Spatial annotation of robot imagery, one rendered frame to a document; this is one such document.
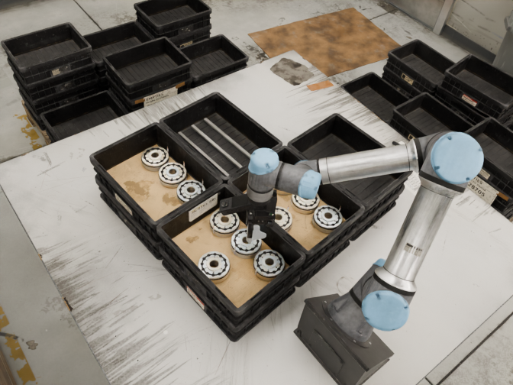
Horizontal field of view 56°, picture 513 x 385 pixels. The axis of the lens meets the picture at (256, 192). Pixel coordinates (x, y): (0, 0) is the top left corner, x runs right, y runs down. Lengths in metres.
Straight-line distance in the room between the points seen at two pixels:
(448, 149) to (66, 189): 1.42
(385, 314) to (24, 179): 1.46
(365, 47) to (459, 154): 3.05
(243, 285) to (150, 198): 0.48
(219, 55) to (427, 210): 2.21
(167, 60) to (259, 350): 1.88
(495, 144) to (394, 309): 1.74
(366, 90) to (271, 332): 2.04
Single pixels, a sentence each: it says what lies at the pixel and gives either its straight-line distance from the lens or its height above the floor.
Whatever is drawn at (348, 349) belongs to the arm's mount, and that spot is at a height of 0.92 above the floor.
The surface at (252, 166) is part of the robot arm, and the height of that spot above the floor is 1.28.
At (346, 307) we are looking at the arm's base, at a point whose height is 0.93.
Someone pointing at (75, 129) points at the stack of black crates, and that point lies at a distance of 2.91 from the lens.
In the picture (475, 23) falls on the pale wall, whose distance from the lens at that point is 4.49.
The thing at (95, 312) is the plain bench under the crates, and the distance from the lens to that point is 1.71.
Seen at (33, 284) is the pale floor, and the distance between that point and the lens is 2.66.
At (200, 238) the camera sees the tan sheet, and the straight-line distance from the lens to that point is 1.66.
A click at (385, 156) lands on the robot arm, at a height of 1.29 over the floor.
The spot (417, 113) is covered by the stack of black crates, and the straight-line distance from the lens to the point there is 3.06.
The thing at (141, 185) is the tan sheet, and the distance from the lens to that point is 1.82.
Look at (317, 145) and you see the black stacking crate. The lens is 2.00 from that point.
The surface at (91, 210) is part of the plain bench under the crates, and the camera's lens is 1.94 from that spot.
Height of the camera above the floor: 2.20
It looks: 50 degrees down
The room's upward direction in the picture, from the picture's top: 7 degrees clockwise
